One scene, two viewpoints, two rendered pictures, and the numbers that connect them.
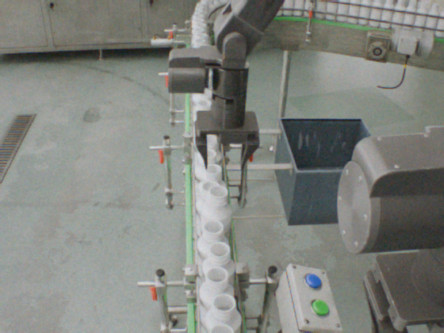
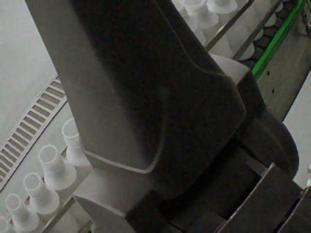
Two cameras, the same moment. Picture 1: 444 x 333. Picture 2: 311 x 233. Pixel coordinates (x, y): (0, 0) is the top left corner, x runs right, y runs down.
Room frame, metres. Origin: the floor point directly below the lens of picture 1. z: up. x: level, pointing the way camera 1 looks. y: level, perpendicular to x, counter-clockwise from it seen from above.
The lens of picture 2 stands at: (0.11, -0.78, 1.91)
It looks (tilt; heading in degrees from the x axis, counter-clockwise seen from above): 43 degrees down; 60
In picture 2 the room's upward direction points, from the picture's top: 22 degrees counter-clockwise
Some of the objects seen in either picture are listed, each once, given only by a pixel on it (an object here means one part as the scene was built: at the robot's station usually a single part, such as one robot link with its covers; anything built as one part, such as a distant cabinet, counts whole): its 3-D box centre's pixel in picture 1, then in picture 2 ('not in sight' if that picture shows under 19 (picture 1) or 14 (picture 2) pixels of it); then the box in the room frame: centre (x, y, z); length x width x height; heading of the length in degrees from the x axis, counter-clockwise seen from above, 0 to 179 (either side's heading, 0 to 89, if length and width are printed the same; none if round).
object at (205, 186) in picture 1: (209, 216); (207, 34); (0.72, 0.03, 1.08); 0.06 x 0.06 x 0.17
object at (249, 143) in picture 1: (235, 146); not in sight; (0.67, -0.02, 1.30); 0.07 x 0.07 x 0.09; 5
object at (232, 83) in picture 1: (226, 77); not in sight; (0.67, 0.00, 1.43); 0.07 x 0.06 x 0.07; 94
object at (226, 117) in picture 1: (227, 110); not in sight; (0.67, 0.00, 1.37); 0.10 x 0.07 x 0.07; 95
